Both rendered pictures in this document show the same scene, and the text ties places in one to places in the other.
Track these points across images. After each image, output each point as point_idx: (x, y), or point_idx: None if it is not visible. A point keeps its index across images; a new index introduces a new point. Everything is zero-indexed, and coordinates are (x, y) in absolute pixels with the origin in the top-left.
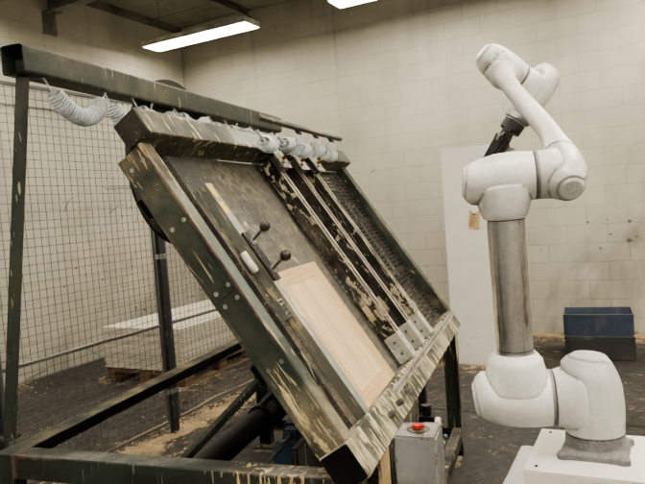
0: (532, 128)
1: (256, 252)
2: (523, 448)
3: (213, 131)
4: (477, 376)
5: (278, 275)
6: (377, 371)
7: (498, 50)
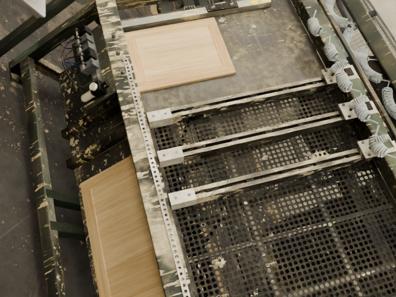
0: None
1: (223, 3)
2: (43, 12)
3: (313, 7)
4: None
5: (209, 10)
6: (144, 70)
7: None
